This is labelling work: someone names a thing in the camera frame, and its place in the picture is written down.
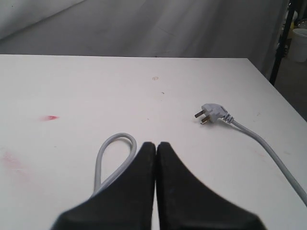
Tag grey backdrop cloth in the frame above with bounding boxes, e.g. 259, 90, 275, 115
0, 0, 288, 76

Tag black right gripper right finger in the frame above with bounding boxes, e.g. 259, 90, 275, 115
156, 142, 266, 230

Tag white plastic bucket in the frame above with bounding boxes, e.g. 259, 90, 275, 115
288, 28, 307, 63

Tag grey three-pin plug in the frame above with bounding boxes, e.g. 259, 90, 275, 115
194, 103, 234, 125

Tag black metal stand pole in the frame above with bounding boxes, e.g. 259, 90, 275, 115
269, 0, 298, 86

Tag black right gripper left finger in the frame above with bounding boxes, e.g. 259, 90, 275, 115
51, 142, 156, 230

